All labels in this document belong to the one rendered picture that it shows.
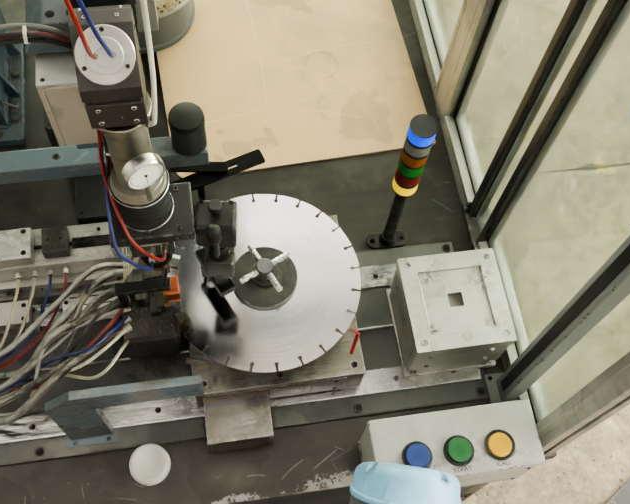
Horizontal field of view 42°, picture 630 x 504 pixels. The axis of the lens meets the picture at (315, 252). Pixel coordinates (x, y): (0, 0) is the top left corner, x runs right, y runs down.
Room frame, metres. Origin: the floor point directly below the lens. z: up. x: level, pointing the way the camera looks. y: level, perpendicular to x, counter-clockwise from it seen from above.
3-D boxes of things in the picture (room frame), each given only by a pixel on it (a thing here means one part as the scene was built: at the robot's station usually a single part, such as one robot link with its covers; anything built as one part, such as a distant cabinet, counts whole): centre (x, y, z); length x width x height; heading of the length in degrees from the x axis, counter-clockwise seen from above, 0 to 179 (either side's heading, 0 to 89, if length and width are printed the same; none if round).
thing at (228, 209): (0.51, 0.14, 1.17); 0.06 x 0.05 x 0.20; 97
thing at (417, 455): (0.30, -0.21, 0.90); 0.04 x 0.04 x 0.02
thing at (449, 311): (0.59, -0.26, 0.82); 0.18 x 0.18 x 0.15; 16
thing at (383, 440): (0.34, -0.28, 0.82); 0.28 x 0.11 x 0.15; 106
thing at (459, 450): (0.32, -0.28, 0.90); 0.04 x 0.04 x 0.02
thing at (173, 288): (0.50, 0.27, 0.95); 0.10 x 0.03 x 0.07; 106
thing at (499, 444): (0.34, -0.35, 0.89); 0.04 x 0.04 x 0.02
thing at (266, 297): (0.55, 0.08, 0.96); 0.11 x 0.11 x 0.03
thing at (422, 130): (0.76, -0.14, 1.14); 0.05 x 0.04 x 0.03; 16
